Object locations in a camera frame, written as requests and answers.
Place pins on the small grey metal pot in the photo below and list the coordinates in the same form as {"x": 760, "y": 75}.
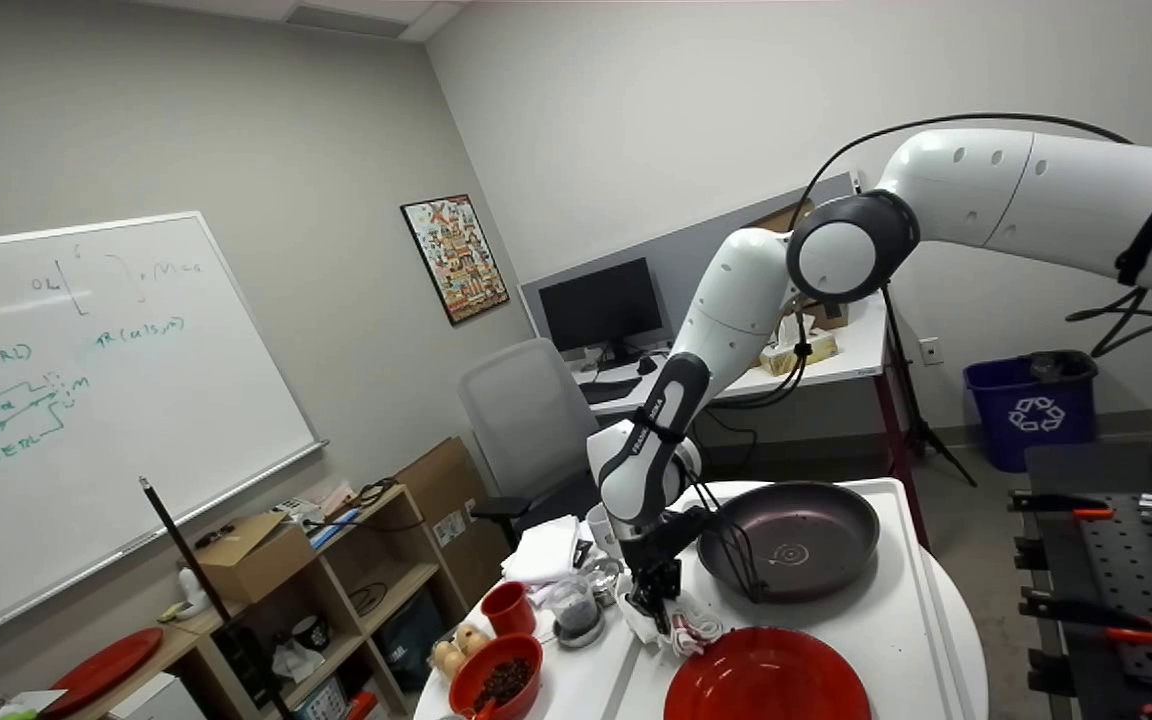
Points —
{"x": 576, "y": 616}

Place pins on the white cloth with red stripes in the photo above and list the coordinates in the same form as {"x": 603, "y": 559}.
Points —
{"x": 698, "y": 628}

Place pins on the silver metal cup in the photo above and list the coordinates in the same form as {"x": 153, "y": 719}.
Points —
{"x": 603, "y": 583}

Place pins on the white office desk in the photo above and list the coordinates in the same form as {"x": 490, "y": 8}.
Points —
{"x": 817, "y": 386}

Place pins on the black thin pole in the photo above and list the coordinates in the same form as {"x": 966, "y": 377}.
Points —
{"x": 199, "y": 576}

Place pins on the black perforated board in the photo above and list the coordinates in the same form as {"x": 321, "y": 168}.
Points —
{"x": 1137, "y": 573}

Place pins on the black computer monitor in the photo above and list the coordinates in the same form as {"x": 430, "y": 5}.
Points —
{"x": 599, "y": 304}

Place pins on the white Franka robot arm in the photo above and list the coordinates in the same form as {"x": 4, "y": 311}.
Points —
{"x": 1001, "y": 187}

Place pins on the dark frying pan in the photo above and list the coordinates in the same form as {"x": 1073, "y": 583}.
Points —
{"x": 803, "y": 540}

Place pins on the whiteboard with green writing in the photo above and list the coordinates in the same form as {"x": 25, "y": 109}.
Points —
{"x": 109, "y": 400}

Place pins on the red cup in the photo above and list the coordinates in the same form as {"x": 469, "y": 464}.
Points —
{"x": 511, "y": 610}

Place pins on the red round disc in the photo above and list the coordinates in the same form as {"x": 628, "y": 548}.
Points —
{"x": 103, "y": 670}

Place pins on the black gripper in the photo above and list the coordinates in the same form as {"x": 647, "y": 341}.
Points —
{"x": 658, "y": 559}

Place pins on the grey office chair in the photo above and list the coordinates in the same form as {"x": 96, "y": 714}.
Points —
{"x": 522, "y": 415}

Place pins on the wooden shelf unit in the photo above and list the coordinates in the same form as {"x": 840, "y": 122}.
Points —
{"x": 363, "y": 564}

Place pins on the red bowl with dark contents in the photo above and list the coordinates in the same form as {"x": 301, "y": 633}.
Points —
{"x": 497, "y": 677}

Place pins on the red plate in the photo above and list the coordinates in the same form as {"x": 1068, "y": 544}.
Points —
{"x": 768, "y": 681}

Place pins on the plain white napkin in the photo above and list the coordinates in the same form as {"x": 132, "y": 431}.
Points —
{"x": 541, "y": 548}

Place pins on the flat brown cardboard box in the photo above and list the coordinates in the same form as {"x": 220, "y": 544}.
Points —
{"x": 250, "y": 559}

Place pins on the blue recycling bin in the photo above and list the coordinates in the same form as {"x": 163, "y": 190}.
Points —
{"x": 1029, "y": 407}

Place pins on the beige round food piece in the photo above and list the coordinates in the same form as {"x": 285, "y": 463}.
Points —
{"x": 447, "y": 656}
{"x": 469, "y": 642}

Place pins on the black tripod stand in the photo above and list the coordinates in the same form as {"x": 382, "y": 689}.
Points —
{"x": 917, "y": 424}

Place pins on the framed colourful poster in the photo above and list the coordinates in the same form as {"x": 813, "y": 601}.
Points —
{"x": 456, "y": 257}

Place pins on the white container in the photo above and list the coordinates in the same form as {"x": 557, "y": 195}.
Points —
{"x": 157, "y": 700}

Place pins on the black keyboard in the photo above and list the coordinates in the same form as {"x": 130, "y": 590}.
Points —
{"x": 608, "y": 391}

